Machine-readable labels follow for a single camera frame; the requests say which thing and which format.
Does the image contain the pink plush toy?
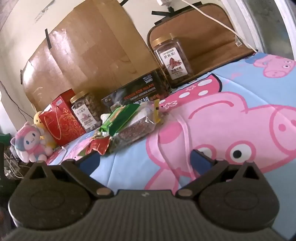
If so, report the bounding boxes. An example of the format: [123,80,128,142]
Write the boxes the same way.
[10,122,54,163]

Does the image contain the thin black cable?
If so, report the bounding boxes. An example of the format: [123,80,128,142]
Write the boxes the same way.
[0,81,36,121]

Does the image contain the red snack packet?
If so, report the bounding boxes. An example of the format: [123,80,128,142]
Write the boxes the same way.
[85,136,110,156]

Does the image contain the large brown cardboard sheet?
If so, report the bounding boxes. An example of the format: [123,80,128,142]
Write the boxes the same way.
[20,0,160,112]

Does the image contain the yellow plush toy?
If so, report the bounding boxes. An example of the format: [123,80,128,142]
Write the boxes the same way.
[33,111,57,149]

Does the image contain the clear packet of brown snack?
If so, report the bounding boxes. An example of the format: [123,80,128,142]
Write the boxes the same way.
[109,116,157,153]

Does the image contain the white labelled food box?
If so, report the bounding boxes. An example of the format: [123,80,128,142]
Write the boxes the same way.
[70,91,102,133]

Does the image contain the printed blue pink blanket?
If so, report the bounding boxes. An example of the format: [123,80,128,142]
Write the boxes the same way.
[46,52,296,200]

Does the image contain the black printed box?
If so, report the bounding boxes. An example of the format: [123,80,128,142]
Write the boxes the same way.
[101,70,172,112]

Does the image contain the large nut jar gold lid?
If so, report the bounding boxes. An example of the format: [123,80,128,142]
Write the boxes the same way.
[151,34,194,88]

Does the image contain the white cable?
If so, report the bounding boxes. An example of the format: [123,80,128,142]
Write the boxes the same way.
[182,0,258,53]

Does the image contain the white window frame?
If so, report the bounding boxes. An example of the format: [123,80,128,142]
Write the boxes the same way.
[220,0,296,61]

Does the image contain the red gift bag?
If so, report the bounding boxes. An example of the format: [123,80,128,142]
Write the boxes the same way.
[38,89,87,146]

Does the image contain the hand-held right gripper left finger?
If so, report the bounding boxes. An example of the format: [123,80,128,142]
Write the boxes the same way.
[23,152,114,198]

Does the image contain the green snack packet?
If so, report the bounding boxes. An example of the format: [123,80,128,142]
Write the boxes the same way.
[100,103,141,137]

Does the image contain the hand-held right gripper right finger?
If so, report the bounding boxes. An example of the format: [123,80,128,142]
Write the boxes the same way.
[178,149,266,199]

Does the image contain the brown board with rounded corners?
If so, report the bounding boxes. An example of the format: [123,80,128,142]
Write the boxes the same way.
[147,3,258,80]

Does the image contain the clear packet with yellow edge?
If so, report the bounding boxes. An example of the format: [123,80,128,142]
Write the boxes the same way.
[139,99,162,125]

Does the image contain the tangle of white cables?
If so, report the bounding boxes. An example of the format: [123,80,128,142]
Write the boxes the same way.
[3,151,24,179]

